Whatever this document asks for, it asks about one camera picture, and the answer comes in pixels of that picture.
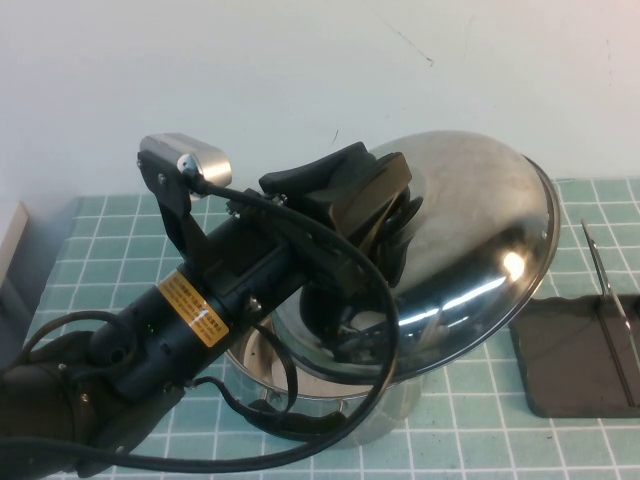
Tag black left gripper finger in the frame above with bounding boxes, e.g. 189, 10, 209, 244
258, 141, 382, 195
303, 152, 413, 247

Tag teal tile pattern tablecloth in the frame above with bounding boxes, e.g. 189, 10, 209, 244
0, 177, 640, 480

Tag thick black camera cable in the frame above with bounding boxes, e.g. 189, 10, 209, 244
74, 164, 401, 459

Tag beige panel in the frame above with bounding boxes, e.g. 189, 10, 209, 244
0, 200, 31, 301

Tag stainless steel pot black handles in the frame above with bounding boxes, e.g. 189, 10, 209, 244
222, 314, 426, 447

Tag steel pot lid black knob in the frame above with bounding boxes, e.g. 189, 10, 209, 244
294, 128, 560, 387

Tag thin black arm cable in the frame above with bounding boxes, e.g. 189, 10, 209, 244
19, 309, 132, 362

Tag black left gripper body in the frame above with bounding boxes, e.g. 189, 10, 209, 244
158, 198, 372, 350

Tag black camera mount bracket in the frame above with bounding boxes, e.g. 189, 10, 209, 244
139, 149, 207, 267

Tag dark grey lid rack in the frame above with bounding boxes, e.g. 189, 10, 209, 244
508, 218, 640, 420

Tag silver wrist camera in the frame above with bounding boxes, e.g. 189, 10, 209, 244
137, 132, 236, 189

